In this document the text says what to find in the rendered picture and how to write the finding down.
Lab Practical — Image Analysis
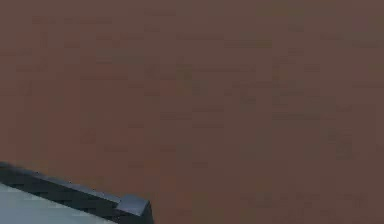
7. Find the dark grey framed pale table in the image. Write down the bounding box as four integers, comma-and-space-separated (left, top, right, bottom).
0, 161, 155, 224

